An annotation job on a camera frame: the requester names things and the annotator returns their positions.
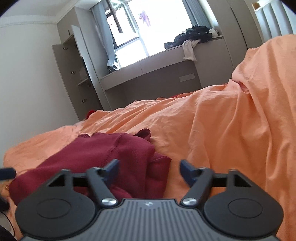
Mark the dark red long-sleeve shirt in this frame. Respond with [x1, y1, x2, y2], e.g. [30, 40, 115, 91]
[9, 128, 171, 205]

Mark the dark clothes pile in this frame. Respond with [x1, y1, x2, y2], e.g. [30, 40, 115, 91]
[164, 25, 219, 50]

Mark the orange duvet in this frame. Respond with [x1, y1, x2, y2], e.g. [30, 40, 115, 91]
[4, 35, 295, 240]

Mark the grey open wardrobe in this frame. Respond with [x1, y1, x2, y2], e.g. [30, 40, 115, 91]
[52, 24, 112, 122]

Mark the grey window desk unit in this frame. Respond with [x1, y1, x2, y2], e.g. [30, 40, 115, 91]
[100, 37, 233, 109]

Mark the white hanging garment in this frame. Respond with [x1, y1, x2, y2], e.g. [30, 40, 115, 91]
[182, 40, 201, 62]

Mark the tall grey wardrobe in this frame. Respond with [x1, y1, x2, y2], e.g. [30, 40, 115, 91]
[208, 0, 262, 68]

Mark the right light blue curtain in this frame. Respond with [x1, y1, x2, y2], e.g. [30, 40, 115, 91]
[182, 0, 212, 29]

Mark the light blue curtain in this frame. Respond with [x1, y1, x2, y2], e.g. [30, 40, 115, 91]
[182, 0, 212, 29]
[91, 1, 117, 73]

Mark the left light blue curtain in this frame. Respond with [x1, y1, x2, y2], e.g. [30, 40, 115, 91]
[91, 1, 117, 73]

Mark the grey padded headboard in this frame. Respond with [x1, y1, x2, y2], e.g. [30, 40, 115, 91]
[252, 0, 296, 42]

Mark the white wall socket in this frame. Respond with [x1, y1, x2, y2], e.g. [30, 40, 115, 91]
[179, 73, 195, 82]

